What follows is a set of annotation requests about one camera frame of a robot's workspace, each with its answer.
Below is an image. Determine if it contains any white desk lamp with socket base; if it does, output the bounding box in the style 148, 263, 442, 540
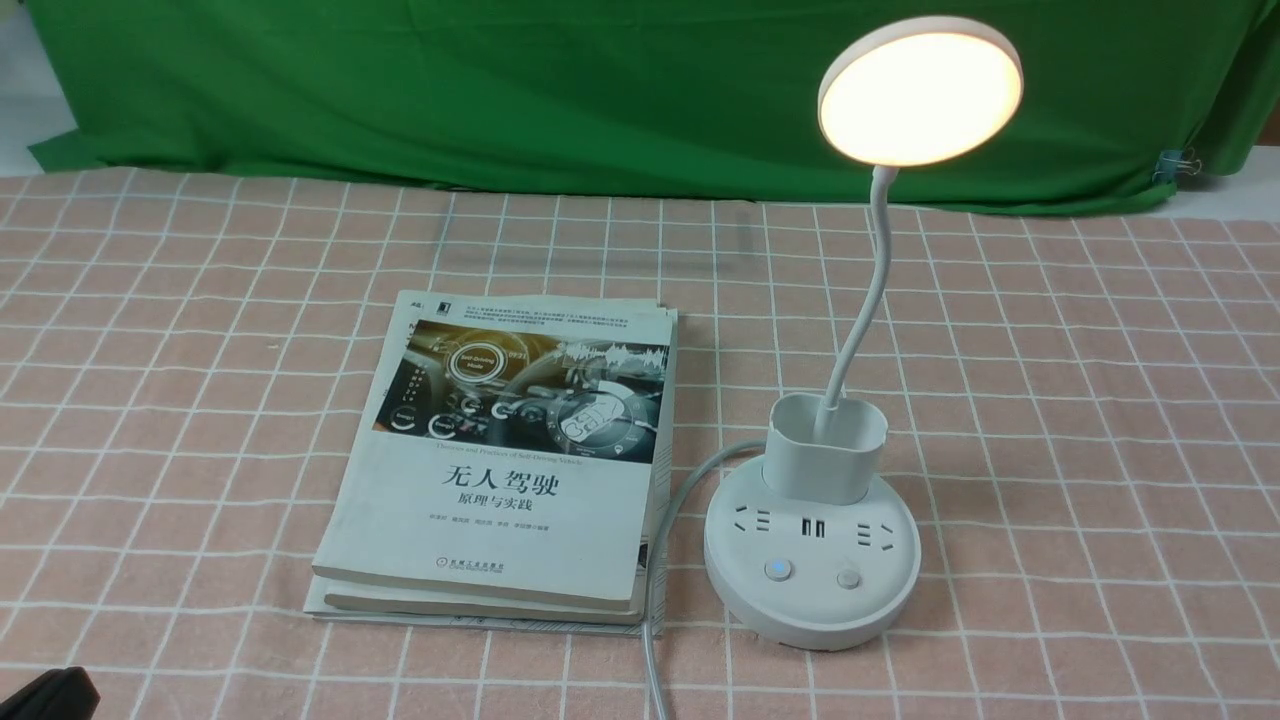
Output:
703, 15, 1024, 651

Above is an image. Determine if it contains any self-driving textbook top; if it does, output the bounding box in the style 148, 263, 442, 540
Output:
312, 290, 673, 612

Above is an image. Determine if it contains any pink checkered tablecloth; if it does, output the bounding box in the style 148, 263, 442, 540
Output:
1, 170, 1279, 719

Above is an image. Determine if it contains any green backdrop cloth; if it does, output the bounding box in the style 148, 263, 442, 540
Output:
26, 1, 1277, 215

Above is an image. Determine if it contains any metal binder clip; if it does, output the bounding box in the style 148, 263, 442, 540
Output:
1152, 149, 1203, 184

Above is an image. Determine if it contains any black object bottom left corner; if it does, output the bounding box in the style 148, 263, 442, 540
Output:
1, 666, 101, 720

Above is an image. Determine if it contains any white lamp power cable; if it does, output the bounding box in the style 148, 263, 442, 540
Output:
643, 439, 769, 720

